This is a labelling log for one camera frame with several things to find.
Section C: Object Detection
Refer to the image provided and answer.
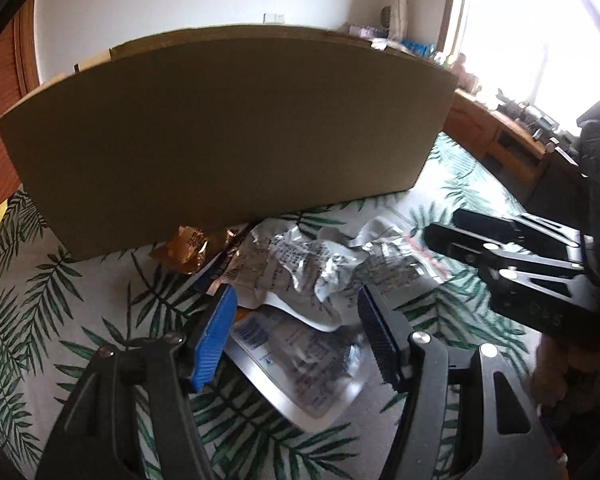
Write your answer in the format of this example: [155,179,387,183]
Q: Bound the brown cardboard box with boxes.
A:
[0,25,457,261]

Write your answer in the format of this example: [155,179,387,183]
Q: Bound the person's right hand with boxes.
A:
[530,332,600,407]

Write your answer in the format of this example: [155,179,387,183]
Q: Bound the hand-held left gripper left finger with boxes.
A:
[35,284,239,480]

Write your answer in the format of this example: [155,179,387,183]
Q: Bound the leaf-print bed sheet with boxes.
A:
[0,130,556,480]

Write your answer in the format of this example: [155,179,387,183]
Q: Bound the wooden slatted wardrobe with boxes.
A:
[0,0,41,211]

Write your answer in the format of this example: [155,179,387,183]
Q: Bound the silver snack packet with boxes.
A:
[195,217,381,333]

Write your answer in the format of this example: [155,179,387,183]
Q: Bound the window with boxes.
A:
[440,0,600,126]

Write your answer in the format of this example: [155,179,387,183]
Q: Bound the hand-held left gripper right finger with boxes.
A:
[357,284,556,480]

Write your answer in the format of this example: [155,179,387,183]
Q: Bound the pink bottle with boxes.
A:
[452,54,473,83]

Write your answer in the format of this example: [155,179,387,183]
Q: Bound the dark desk clutter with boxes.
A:
[495,92,566,136]

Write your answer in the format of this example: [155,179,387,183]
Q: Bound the blue packets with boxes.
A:
[400,40,436,58]

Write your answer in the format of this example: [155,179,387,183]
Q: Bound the clear snack packet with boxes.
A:
[352,216,453,281]

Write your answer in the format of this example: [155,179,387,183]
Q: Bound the silver foil pouch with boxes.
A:
[225,305,368,433]

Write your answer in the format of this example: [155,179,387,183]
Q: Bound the low wooden cabinet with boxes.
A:
[442,87,581,201]

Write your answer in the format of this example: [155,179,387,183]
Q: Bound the tan snack packet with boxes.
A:
[150,225,213,275]

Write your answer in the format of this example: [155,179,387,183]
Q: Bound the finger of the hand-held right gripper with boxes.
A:
[422,224,600,334]
[452,208,584,252]

